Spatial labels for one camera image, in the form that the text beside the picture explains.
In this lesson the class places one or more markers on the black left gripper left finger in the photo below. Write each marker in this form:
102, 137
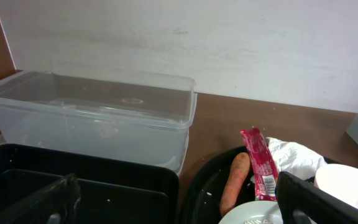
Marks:
54, 203

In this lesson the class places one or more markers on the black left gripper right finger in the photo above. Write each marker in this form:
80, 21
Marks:
301, 202

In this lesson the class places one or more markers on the pink bowl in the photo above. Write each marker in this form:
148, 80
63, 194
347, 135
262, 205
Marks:
340, 181

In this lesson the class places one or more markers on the crumpled white napkin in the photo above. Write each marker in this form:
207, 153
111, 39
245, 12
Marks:
295, 158

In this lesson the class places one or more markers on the white plate with food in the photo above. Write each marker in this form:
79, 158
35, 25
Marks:
256, 212

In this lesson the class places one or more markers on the black rectangular tray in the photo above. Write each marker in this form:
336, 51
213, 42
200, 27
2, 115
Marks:
111, 191

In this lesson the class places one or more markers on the red snack wrapper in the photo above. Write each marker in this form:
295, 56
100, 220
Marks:
264, 168

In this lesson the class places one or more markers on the orange carrot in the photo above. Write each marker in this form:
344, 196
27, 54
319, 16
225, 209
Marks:
239, 170

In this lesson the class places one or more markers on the round black tray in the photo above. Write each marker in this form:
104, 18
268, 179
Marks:
202, 201

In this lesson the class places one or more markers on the clear plastic bin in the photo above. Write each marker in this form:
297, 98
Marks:
131, 116

